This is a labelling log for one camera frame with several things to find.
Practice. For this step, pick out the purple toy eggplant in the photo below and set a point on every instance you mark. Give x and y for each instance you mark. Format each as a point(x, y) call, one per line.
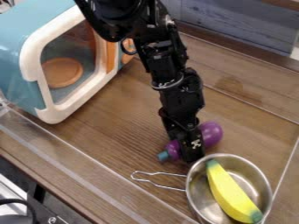
point(212, 135)

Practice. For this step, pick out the orange microwave turntable plate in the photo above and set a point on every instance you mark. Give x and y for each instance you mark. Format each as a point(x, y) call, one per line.
point(61, 71)

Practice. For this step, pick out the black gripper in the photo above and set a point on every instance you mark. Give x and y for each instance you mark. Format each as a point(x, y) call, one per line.
point(181, 100)

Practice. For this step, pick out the silver pot with wire handle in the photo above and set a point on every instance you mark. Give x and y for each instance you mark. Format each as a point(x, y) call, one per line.
point(203, 205)

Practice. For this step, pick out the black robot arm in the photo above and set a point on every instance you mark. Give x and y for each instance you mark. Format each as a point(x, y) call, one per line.
point(144, 21)

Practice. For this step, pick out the blue toy microwave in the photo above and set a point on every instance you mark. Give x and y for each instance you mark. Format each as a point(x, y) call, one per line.
point(45, 29)

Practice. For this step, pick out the yellow toy banana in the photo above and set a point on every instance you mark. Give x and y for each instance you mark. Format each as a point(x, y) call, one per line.
point(229, 196)

